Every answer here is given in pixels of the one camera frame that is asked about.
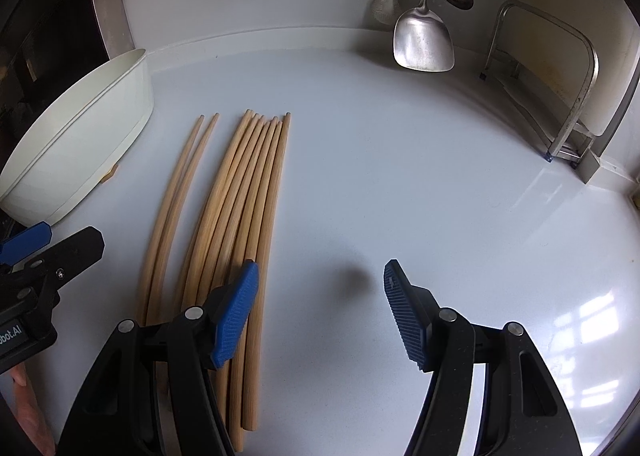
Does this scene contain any wooden chopstick five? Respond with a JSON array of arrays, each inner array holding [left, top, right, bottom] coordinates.
[[196, 115, 265, 304]]

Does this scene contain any wooden chopstick three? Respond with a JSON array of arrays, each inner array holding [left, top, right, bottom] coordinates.
[[174, 109, 254, 313]]

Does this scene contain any white round bowl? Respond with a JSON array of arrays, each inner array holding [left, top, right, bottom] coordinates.
[[1, 48, 154, 227]]

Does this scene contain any steel spatula hanging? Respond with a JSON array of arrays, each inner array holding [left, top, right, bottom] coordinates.
[[393, 0, 454, 73]]

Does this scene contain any wooden chopstick eight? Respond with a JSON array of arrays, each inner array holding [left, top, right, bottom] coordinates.
[[241, 120, 282, 431]]

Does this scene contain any steel dish rack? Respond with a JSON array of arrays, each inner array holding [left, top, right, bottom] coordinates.
[[480, 0, 599, 167]]

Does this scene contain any white dish brush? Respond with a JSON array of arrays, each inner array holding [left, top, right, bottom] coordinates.
[[371, 0, 397, 26]]

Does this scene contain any left hand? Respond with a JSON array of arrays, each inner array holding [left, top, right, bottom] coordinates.
[[10, 363, 55, 456]]

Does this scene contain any wooden chopstick four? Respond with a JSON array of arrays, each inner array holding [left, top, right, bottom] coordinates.
[[175, 109, 258, 312]]

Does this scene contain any wooden chopstick one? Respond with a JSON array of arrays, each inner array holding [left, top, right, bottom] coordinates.
[[136, 114, 205, 327]]

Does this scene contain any wooden chopstick six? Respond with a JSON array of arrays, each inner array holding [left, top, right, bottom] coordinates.
[[211, 119, 272, 417]]

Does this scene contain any wooden chopstick seven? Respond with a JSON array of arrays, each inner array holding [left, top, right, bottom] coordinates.
[[227, 118, 281, 452]]

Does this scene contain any wooden chopstick two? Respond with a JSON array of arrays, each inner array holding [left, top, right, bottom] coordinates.
[[144, 112, 222, 326]]

